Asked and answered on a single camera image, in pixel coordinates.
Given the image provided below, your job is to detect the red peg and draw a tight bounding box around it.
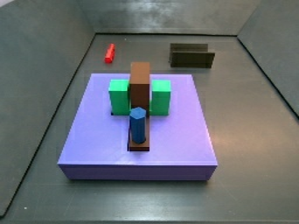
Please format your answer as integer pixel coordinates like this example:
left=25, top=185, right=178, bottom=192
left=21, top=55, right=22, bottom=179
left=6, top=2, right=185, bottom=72
left=105, top=44, right=117, bottom=63

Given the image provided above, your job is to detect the purple board base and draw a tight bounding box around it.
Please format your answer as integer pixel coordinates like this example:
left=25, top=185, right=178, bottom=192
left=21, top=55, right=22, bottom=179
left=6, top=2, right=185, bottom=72
left=59, top=73, right=218, bottom=180

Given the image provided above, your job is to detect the blue hexagonal peg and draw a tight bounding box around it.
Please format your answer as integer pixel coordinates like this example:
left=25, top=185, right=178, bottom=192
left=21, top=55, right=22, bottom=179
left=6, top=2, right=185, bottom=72
left=130, top=107, right=146, bottom=144

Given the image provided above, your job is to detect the right green block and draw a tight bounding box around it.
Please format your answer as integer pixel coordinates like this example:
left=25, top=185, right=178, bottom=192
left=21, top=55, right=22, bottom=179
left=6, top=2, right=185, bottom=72
left=151, top=80, right=173, bottom=116

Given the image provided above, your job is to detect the green block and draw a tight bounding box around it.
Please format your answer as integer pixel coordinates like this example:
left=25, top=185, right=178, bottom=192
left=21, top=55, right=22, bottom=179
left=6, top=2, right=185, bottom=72
left=151, top=80, right=173, bottom=116
left=109, top=80, right=130, bottom=116

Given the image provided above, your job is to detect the left green block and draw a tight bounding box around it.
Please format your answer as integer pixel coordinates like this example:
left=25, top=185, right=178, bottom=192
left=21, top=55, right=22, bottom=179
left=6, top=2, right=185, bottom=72
left=109, top=80, right=130, bottom=116

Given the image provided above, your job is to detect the brown tall block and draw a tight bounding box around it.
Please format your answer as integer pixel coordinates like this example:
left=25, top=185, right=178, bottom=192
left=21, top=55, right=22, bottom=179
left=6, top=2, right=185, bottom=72
left=129, top=62, right=150, bottom=151

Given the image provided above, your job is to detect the black angled holder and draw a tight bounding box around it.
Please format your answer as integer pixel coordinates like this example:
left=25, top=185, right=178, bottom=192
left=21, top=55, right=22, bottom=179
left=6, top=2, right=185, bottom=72
left=170, top=43, right=216, bottom=68

